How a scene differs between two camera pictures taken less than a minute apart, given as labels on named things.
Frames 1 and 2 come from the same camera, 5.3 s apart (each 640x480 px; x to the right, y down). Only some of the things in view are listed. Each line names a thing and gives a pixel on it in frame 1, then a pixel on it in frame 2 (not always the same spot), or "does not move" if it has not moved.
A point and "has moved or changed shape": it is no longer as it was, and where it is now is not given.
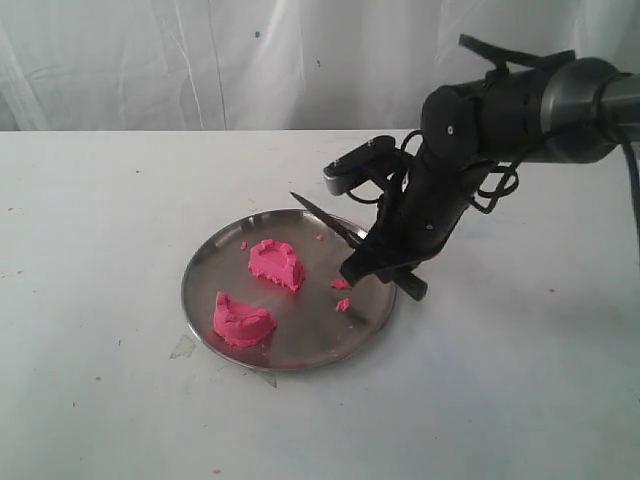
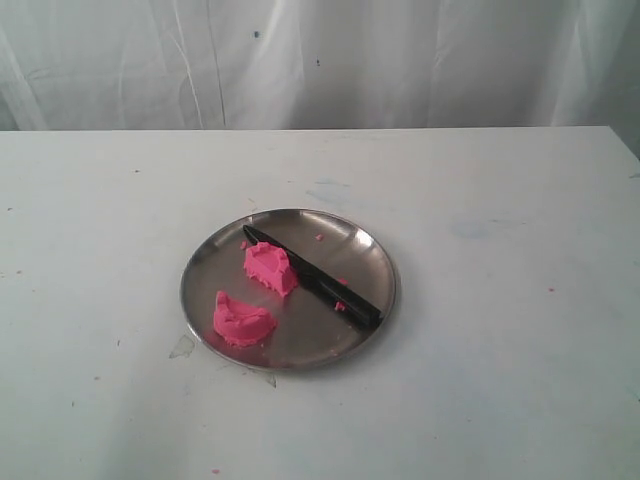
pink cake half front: (241, 323) does not move
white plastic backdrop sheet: (275, 65) does not move
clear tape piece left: (184, 348) does not move
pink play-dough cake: (274, 260) has moved or changed shape
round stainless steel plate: (266, 291) does not move
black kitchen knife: (350, 232) -> (320, 282)
